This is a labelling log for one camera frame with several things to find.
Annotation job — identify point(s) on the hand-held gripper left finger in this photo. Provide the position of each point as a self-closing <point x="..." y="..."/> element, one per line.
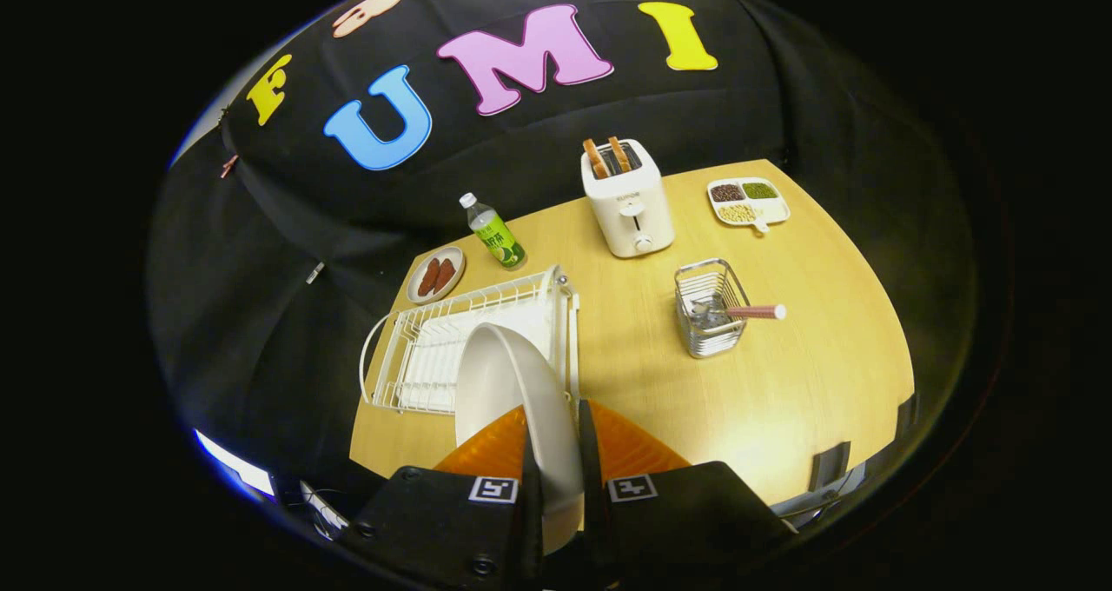
<point x="532" y="504"/>

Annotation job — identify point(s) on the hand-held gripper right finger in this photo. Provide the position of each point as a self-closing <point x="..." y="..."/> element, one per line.
<point x="591" y="504"/>

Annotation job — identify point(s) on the white plate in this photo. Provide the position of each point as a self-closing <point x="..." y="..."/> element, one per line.
<point x="504" y="382"/>

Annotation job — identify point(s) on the small beige saucer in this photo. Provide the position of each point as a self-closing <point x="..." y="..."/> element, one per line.
<point x="417" y="295"/>

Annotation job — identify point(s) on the brown sausage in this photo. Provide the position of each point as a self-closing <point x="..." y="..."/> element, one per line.
<point x="428" y="277"/>
<point x="444" y="275"/>

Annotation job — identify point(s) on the green label drink bottle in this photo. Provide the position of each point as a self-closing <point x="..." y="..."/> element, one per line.
<point x="497" y="239"/>

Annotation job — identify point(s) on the white toaster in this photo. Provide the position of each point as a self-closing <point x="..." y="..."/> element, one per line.
<point x="630" y="213"/>

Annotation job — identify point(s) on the lit computer monitor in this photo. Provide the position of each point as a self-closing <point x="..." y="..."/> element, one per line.
<point x="230" y="462"/>

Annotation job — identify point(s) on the silver clip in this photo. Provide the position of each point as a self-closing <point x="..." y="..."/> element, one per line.
<point x="314" y="272"/>

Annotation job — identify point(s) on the pile of yellow soybeans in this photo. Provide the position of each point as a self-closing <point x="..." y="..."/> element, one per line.
<point x="737" y="214"/>

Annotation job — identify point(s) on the pile of brown beans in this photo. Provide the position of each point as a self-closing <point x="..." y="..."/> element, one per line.
<point x="727" y="193"/>

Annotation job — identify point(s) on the toasted bread slice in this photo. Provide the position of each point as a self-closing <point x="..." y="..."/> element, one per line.
<point x="596" y="159"/>
<point x="619" y="154"/>

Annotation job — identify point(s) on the white divided snack tray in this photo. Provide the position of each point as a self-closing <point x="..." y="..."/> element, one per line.
<point x="773" y="211"/>

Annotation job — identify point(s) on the pile of green beans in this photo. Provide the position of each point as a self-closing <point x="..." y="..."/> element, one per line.
<point x="760" y="190"/>

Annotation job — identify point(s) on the black backdrop cloth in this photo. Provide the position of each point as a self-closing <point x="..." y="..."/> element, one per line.
<point x="556" y="130"/>

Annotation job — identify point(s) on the pink clip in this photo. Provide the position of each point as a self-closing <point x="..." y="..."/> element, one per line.
<point x="228" y="165"/>

